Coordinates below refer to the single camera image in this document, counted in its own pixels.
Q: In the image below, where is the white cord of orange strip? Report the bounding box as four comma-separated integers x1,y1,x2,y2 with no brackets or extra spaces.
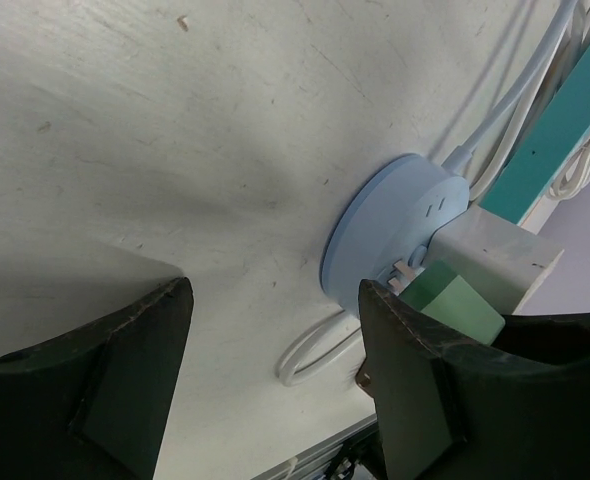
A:
547,112,590,202

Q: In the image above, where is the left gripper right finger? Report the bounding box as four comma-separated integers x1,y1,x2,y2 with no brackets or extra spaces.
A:
359,280,590,479

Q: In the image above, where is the round light blue power strip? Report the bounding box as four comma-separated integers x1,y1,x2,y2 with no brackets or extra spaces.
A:
320,154,469,317

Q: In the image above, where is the light blue power cord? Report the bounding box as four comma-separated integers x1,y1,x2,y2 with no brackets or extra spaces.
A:
439,0,579,174

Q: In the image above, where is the brown charger plug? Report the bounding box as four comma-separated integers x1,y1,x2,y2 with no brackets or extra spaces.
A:
354,361,374,398

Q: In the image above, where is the white charger plug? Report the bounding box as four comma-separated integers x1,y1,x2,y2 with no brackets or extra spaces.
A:
423,205,564,315

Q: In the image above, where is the teal power strip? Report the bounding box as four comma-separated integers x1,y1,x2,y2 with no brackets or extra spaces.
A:
479,45,590,224

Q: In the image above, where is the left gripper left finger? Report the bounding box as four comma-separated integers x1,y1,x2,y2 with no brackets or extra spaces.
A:
0,277,194,479

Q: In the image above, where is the aluminium table frame rail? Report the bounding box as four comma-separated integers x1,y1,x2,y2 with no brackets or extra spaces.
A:
252,414,377,480

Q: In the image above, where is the green charger plug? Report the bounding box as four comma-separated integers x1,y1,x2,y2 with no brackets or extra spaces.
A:
388,260,505,345

